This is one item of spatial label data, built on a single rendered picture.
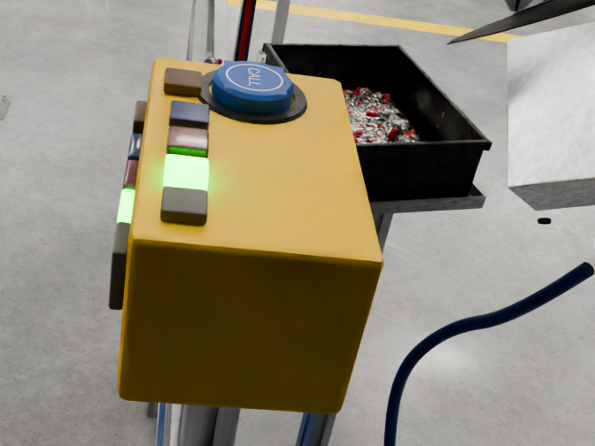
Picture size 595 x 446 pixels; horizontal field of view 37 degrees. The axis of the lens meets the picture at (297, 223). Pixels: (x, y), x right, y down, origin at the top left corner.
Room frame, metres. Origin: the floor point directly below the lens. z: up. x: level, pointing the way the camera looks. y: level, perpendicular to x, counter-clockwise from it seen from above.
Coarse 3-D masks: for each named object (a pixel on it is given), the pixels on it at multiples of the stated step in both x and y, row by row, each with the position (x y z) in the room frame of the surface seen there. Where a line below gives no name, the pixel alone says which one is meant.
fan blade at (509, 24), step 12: (552, 0) 0.84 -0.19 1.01; (564, 0) 0.81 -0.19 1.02; (576, 0) 0.79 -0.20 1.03; (588, 0) 0.77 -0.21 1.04; (516, 12) 0.86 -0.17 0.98; (528, 12) 0.82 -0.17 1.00; (540, 12) 0.80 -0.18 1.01; (552, 12) 0.78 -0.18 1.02; (564, 12) 0.77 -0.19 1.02; (492, 24) 0.84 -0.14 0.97; (504, 24) 0.81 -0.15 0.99; (516, 24) 0.79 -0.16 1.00; (528, 24) 0.78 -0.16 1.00; (468, 36) 0.81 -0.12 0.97; (480, 36) 0.79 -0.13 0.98
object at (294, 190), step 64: (192, 64) 0.42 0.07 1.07; (256, 128) 0.37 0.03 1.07; (320, 128) 0.38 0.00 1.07; (256, 192) 0.31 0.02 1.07; (320, 192) 0.32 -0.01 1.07; (128, 256) 0.27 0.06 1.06; (192, 256) 0.27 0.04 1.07; (256, 256) 0.28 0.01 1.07; (320, 256) 0.28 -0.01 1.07; (128, 320) 0.27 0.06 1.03; (192, 320) 0.27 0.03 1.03; (256, 320) 0.28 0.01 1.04; (320, 320) 0.28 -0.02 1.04; (128, 384) 0.27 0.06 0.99; (192, 384) 0.27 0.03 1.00; (256, 384) 0.28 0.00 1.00; (320, 384) 0.28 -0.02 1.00
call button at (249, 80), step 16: (224, 64) 0.40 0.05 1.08; (240, 64) 0.41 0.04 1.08; (256, 64) 0.41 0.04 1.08; (224, 80) 0.39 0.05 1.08; (240, 80) 0.39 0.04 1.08; (256, 80) 0.39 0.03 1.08; (272, 80) 0.40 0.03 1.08; (288, 80) 0.40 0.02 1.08; (224, 96) 0.38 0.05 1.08; (240, 96) 0.38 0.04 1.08; (256, 96) 0.38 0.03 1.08; (272, 96) 0.38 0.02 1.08; (288, 96) 0.39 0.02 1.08; (256, 112) 0.38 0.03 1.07; (272, 112) 0.38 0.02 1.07
